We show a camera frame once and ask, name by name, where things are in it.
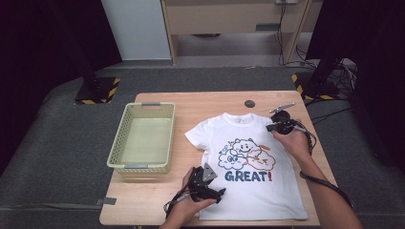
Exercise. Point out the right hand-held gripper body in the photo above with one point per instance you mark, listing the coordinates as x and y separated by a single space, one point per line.
285 125

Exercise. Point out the person's left hand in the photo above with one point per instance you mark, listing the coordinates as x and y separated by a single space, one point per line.
186 208

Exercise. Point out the black curtain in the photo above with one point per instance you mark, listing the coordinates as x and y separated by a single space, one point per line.
38 47
375 63

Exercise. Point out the dark round table grommet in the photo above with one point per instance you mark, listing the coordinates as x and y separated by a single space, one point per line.
249 103

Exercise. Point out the green plastic basket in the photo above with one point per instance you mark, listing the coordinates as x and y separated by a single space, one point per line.
143 140

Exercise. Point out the person's right hand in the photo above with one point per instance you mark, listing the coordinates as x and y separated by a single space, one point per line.
296 144

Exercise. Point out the grey tape strip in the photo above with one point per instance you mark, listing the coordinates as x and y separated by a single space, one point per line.
108 201

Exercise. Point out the white t-shirt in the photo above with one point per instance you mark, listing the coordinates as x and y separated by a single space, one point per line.
254 203

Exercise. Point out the black stand with striped base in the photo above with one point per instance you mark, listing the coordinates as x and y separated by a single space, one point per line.
97 90
315 86

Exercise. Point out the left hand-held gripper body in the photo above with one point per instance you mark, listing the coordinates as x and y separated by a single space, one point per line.
200 181

